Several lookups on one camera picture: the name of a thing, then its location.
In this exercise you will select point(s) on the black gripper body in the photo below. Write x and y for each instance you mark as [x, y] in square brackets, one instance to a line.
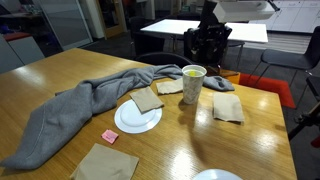
[207, 43]

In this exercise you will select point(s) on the yellow sharpie marker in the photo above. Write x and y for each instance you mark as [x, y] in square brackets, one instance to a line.
[192, 73]

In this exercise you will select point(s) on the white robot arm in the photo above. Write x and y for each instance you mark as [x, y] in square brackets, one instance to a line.
[223, 21]

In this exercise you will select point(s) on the white paper cup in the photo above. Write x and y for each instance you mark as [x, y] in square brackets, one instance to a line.
[192, 85]

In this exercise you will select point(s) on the black chair behind table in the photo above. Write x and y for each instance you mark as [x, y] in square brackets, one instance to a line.
[163, 58]

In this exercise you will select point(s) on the brown paper napkin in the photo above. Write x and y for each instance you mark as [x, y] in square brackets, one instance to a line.
[103, 163]
[146, 100]
[227, 107]
[169, 87]

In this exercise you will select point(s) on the black office chair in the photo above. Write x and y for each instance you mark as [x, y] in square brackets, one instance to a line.
[295, 61]

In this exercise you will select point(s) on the white round plate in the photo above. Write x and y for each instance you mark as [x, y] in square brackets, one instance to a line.
[216, 174]
[129, 119]

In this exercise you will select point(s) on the grey sweatshirt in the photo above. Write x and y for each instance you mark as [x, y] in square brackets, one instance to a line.
[54, 123]

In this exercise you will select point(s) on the black camera tripod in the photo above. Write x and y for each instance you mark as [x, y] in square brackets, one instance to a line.
[313, 116]

